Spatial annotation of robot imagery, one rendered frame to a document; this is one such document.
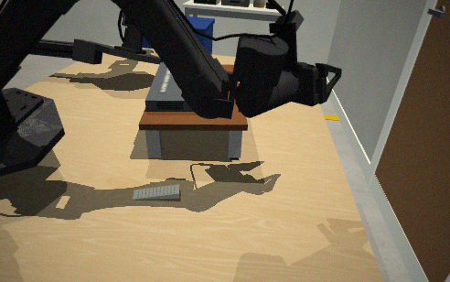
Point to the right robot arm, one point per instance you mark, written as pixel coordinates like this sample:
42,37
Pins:
205,85

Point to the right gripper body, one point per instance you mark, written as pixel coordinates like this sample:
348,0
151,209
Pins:
298,83

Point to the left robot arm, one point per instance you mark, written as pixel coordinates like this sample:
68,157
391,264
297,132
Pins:
132,37

